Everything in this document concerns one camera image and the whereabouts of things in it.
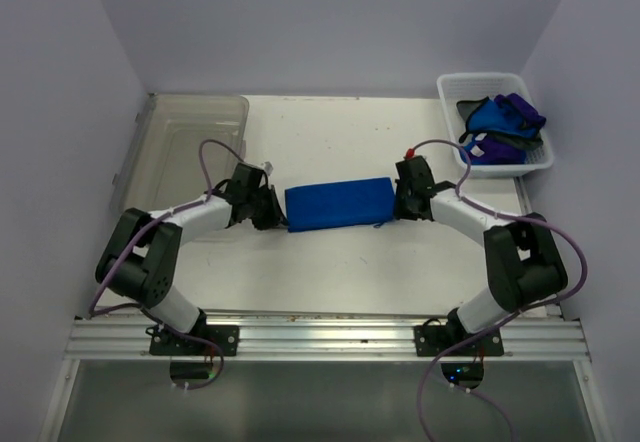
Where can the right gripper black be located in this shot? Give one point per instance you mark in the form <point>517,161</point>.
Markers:
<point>401,212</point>

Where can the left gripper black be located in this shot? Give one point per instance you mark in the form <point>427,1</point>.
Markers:
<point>275,217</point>

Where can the blue towel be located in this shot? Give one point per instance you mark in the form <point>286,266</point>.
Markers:
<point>473,139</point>
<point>339,204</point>

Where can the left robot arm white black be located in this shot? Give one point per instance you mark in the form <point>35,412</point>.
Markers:
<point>139,261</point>

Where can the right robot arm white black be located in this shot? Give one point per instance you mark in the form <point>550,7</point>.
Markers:
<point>523,264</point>

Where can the purple towel in basket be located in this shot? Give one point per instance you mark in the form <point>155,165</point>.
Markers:
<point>513,128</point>

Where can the grey towel in basket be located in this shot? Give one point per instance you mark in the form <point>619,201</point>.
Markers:
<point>509,118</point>

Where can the blue towel in basket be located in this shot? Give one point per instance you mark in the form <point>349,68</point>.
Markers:
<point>473,139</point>

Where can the white plastic basket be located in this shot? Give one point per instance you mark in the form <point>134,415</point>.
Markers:
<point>475,86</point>

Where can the clear plastic bin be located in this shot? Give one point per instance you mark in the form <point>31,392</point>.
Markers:
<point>174,132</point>

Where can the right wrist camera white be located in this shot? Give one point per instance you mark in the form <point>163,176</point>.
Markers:
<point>410,153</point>

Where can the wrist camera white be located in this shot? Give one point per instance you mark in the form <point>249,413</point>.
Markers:
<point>410,153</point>
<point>267,167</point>

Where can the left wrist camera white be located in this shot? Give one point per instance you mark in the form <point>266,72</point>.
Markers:
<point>267,167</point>

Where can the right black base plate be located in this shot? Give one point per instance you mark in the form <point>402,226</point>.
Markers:
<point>436,335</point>

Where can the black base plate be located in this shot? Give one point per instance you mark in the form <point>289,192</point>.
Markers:
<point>165,343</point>
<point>436,335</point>

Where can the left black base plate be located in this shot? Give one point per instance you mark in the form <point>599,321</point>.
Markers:
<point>165,343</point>

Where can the aluminium rail frame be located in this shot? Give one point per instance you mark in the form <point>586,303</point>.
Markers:
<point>348,308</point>

